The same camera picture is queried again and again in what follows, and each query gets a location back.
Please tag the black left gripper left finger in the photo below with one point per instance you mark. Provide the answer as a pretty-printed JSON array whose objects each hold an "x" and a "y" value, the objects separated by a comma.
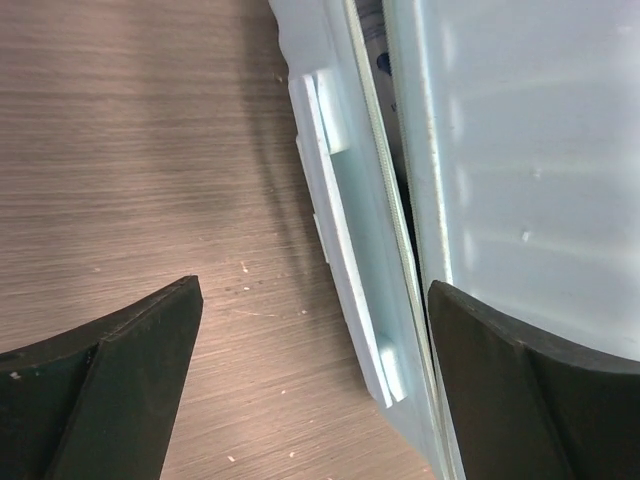
[{"x": 100, "y": 401}]

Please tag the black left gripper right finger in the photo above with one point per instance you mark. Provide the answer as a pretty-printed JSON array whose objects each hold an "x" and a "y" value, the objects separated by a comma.
[{"x": 528, "y": 404}]

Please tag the mint green suitcase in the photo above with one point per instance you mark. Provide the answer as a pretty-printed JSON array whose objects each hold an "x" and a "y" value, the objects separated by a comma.
[{"x": 489, "y": 145}]

